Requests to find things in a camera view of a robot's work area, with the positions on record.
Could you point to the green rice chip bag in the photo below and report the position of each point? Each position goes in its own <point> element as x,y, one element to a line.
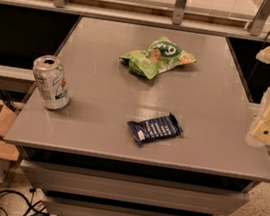
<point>161,56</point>

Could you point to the blue rxbar blueberry bar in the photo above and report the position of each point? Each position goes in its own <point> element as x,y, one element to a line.
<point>155,129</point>

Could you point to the grey drawer cabinet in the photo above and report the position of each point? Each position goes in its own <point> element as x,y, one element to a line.
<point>85,159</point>

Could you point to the silver soda can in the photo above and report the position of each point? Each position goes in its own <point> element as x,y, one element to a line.
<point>50,78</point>

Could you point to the right metal shelf bracket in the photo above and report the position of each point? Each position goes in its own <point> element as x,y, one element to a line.
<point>257,24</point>

